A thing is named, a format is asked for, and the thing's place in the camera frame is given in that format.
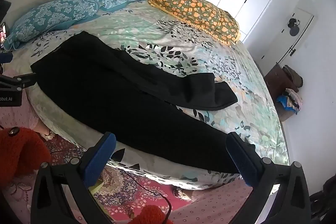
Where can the white door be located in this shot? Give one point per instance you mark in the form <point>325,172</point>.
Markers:
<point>278,40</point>

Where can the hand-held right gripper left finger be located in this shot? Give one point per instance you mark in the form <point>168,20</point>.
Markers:
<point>98,161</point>

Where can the dark round door hanging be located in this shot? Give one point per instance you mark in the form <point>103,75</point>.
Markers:
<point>293,28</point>

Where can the black pants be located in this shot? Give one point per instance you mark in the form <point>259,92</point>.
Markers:
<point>105,98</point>

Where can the brown grey bag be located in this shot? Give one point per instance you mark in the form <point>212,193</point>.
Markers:
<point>292,74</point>

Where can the floral bedsheet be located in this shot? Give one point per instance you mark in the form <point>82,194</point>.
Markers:
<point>183,37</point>

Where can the pile of clothes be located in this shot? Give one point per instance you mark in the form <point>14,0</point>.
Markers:
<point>291,102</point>

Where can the phone with lit screen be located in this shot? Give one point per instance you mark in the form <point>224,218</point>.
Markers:
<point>2,36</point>

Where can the pink dotted cloth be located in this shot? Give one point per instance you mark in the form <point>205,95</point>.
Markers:
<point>15,116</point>
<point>218,203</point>

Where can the red patterned carpet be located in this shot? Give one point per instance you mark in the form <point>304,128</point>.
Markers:
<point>147,195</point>

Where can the yellow green box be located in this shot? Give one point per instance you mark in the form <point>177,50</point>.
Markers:
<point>97,184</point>

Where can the orange floral pillow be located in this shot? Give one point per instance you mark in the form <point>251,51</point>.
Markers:
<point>194,8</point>

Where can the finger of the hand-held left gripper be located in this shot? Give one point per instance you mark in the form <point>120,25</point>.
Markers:
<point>6,58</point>
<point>26,78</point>

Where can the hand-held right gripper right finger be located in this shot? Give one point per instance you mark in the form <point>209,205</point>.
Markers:
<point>244,161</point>

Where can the patterned red rug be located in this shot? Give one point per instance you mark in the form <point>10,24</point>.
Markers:
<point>136,182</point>

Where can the large blue floral pillow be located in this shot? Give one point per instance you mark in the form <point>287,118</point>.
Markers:
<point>52,16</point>

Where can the brown wooden cabinet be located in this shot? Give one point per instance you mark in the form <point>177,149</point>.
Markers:
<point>274,83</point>

